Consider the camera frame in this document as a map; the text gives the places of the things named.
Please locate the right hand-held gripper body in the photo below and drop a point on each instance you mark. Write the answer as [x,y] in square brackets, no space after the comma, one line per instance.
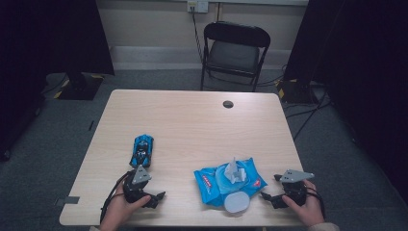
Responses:
[295,191]

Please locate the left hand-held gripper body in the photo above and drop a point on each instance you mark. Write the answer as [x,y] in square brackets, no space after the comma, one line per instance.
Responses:
[136,189]

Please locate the blue toy car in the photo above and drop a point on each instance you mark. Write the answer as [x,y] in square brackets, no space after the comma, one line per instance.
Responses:
[141,149]

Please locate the white wet wipe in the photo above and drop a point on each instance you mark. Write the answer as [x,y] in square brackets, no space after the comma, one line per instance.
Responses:
[233,171]

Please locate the blue wet wipes pack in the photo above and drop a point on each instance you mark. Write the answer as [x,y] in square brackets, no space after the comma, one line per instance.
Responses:
[208,184]

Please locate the person's right hand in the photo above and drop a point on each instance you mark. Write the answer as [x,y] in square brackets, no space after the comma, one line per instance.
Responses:
[309,210]

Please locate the person's left hand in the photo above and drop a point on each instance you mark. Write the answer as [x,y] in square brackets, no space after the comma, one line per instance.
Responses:
[118,213]

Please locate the grey tape strip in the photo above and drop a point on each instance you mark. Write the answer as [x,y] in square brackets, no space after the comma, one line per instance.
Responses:
[69,200]

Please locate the black stand base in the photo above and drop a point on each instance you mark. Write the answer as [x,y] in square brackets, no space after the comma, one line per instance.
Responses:
[295,91]
[80,86]

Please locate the black folding chair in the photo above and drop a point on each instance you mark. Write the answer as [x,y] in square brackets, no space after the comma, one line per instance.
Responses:
[234,54]

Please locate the black curtain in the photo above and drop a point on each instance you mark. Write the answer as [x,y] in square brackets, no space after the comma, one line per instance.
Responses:
[369,64]
[48,38]

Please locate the white wall socket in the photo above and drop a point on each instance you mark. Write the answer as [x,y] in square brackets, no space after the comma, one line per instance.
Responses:
[198,5]

